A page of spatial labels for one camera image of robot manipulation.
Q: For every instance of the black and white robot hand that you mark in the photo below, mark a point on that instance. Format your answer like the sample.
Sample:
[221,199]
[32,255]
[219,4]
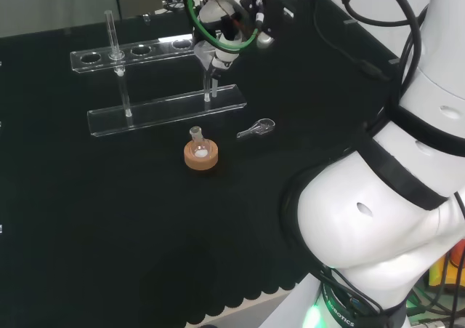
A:
[267,11]

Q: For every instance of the clear glass funnel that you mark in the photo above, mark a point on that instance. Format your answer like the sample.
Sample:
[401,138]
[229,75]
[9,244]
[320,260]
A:
[204,53]

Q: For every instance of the clear weighing funnel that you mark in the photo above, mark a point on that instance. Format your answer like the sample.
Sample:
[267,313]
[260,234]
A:
[259,127]

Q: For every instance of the clear funnel stand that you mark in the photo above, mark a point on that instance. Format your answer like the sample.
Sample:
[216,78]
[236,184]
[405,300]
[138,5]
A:
[163,110]

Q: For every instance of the round-bottom glass flask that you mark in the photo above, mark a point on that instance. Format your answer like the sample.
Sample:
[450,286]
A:
[199,148]

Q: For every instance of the black cloth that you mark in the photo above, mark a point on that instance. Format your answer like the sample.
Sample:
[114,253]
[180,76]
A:
[109,204]

